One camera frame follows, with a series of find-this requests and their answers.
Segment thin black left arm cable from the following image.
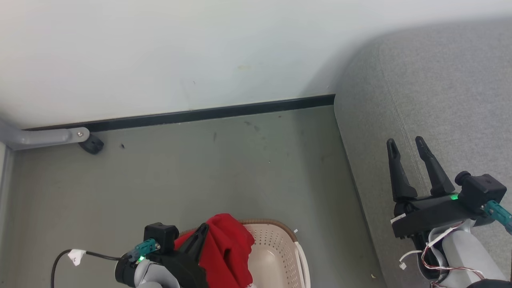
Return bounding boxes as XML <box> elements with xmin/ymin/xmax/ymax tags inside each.
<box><xmin>51</xmin><ymin>250</ymin><xmax>132</xmax><ymax>288</ymax></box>

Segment grey metal frame leg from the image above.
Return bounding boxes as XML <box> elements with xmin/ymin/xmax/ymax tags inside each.
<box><xmin>0</xmin><ymin>120</ymin><xmax>90</xmax><ymax>151</ymax></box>

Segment grey floor trim strip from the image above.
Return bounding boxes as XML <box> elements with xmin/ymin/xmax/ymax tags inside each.
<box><xmin>0</xmin><ymin>146</ymin><xmax>14</xmax><ymax>248</ymax></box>

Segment teal cable connector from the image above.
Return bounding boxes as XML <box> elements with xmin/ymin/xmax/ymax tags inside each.
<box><xmin>482</xmin><ymin>200</ymin><xmax>512</xmax><ymax>235</ymax></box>
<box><xmin>129</xmin><ymin>239</ymin><xmax>160</xmax><ymax>261</ymax></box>

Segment white paper cable tag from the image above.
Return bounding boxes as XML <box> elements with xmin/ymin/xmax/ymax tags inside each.
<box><xmin>68</xmin><ymin>249</ymin><xmax>86</xmax><ymax>266</ymax></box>

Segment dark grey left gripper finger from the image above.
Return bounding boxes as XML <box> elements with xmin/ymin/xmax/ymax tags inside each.
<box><xmin>185</xmin><ymin>223</ymin><xmax>210</xmax><ymax>260</ymax></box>

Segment black baseboard strip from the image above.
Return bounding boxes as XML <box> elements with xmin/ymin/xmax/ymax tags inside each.
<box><xmin>24</xmin><ymin>94</ymin><xmax>336</xmax><ymax>132</ymax></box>

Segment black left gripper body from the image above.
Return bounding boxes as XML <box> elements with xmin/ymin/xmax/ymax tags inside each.
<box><xmin>152</xmin><ymin>240</ymin><xmax>209</xmax><ymax>288</ymax></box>

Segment beige perforated laundry basket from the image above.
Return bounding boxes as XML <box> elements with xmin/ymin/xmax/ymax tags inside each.
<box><xmin>180</xmin><ymin>219</ymin><xmax>311</xmax><ymax>288</ymax></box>

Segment red garment with white trim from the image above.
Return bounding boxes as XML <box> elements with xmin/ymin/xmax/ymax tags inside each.
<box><xmin>175</xmin><ymin>213</ymin><xmax>255</xmax><ymax>288</ymax></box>

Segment red white wire bundle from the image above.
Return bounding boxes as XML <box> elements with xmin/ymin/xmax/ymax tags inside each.
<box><xmin>399</xmin><ymin>222</ymin><xmax>486</xmax><ymax>288</ymax></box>

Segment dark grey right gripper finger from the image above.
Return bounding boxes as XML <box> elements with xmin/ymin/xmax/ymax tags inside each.
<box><xmin>415</xmin><ymin>136</ymin><xmax>456</xmax><ymax>196</ymax></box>
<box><xmin>386</xmin><ymin>138</ymin><xmax>418</xmax><ymax>203</ymax></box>

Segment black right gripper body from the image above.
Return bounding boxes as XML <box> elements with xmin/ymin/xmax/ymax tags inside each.
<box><xmin>391</xmin><ymin>193</ymin><xmax>494</xmax><ymax>240</ymax></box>

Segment grey fabric sofa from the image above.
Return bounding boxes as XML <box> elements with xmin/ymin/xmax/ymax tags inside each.
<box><xmin>334</xmin><ymin>18</ymin><xmax>512</xmax><ymax>288</ymax></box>

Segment black caster wheel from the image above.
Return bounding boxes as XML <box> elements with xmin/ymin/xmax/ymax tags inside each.
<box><xmin>78</xmin><ymin>134</ymin><xmax>104</xmax><ymax>155</ymax></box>

